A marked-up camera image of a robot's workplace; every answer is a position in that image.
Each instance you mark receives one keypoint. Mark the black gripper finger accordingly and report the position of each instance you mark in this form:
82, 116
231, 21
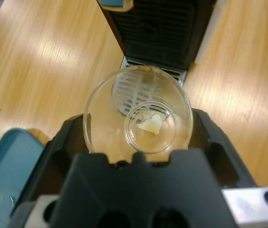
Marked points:
48, 166
219, 161

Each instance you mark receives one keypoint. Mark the clear glass cup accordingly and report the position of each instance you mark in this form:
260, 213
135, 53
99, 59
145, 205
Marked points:
148, 137

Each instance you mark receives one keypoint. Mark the white capsule coffee machine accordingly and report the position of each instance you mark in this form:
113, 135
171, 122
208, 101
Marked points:
153, 28

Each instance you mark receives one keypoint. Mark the teal plastic tray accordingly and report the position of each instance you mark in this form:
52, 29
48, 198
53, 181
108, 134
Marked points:
1, 178

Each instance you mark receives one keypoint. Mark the metal drip tray grille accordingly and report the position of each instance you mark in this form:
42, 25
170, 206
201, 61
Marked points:
172, 72

